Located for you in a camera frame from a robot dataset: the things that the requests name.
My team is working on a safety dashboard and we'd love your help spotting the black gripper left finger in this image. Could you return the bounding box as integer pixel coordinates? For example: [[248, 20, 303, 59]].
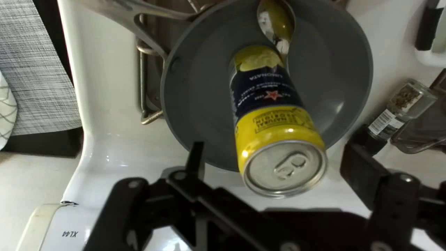
[[185, 141, 206, 185]]

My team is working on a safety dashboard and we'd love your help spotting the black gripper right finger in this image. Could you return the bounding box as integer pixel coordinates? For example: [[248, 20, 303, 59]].
[[338, 143, 393, 212]]

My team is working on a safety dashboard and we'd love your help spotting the yellow and blue soda can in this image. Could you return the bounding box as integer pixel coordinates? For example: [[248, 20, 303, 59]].
[[228, 44, 329, 200]]

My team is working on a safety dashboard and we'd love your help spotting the grey round plate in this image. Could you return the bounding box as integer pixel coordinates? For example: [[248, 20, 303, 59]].
[[82, 0, 375, 173]]

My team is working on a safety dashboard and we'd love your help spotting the dark glass jar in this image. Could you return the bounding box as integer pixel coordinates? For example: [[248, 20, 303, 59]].
[[388, 69, 446, 155]]

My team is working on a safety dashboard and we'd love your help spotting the glass spice bottle with label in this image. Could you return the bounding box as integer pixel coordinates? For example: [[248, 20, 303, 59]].
[[365, 79, 439, 141]]

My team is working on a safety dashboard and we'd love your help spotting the white stove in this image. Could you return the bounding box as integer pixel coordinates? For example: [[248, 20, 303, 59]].
[[15, 0, 446, 251]]

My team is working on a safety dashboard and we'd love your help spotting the black upright object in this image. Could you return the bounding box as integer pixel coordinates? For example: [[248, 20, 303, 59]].
[[414, 0, 446, 52]]

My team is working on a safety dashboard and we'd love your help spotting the grey woven placemat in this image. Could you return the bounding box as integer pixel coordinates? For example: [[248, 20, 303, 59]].
[[0, 0, 83, 138]]

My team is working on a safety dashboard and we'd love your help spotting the white patterned plate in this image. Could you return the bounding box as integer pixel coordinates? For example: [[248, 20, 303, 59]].
[[0, 72, 19, 152]]

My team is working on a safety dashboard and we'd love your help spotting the black wire burner grate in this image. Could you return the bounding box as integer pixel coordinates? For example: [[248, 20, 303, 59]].
[[132, 13, 188, 127]]

